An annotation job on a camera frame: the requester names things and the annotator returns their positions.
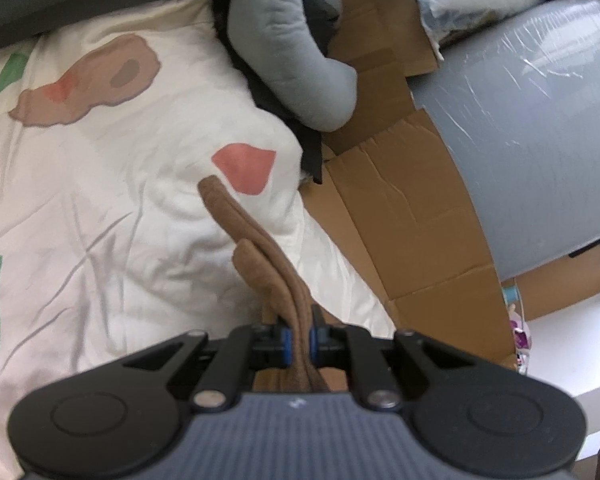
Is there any brown cardboard sheet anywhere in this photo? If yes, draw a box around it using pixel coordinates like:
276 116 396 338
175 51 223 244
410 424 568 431
300 0 519 372

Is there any grey neck pillow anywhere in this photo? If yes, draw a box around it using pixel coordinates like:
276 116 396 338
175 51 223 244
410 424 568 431
223 0 359 134

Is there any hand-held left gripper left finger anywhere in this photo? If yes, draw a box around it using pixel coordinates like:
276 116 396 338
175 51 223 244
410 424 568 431
122 324 294 411

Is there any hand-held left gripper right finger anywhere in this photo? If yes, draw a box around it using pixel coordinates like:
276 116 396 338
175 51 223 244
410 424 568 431
309 305 474 411

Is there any bear print bedsheet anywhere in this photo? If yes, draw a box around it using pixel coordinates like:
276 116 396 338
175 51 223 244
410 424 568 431
0 0 402 480

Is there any brown cardboard box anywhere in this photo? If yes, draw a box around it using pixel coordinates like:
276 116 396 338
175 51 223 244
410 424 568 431
515 245 600 322

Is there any brown printed t-shirt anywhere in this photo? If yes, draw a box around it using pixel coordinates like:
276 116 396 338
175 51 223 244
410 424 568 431
198 176 354 394

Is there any grey plastic-wrapped roll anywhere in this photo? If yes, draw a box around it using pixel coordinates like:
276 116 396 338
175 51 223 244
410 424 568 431
407 0 600 282

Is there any white furniture panel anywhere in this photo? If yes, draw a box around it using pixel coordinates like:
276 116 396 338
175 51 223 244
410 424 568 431
522 285 600 462

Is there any colourful patterned bag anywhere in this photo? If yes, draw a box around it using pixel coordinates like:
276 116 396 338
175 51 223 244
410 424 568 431
502 280 532 377

